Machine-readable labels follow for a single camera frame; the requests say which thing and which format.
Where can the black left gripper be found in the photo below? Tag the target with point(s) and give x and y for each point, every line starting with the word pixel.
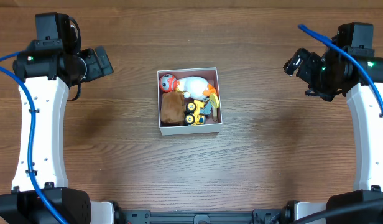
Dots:
pixel 98 62

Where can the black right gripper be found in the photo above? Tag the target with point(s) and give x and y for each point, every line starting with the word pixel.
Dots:
pixel 303 66

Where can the red ball with eye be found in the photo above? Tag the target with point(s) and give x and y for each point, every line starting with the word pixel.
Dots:
pixel 168 83

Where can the brown plush toy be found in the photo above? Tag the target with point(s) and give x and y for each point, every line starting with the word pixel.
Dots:
pixel 172 112

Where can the white and yellow duck plush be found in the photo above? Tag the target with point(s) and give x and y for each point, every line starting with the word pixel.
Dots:
pixel 197 88

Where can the yellow toy construction truck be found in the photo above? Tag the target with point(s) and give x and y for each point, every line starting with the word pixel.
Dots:
pixel 197 112

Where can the yellow wooden rattle drum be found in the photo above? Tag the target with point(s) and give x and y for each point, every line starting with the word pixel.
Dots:
pixel 214 100

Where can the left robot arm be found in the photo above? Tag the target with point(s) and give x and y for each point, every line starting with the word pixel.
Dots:
pixel 40 191

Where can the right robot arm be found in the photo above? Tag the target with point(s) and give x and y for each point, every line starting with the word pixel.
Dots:
pixel 357 75

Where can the white box with pink interior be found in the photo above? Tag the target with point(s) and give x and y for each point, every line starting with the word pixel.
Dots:
pixel 211 75

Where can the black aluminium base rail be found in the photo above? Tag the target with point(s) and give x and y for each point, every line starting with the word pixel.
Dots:
pixel 256 216

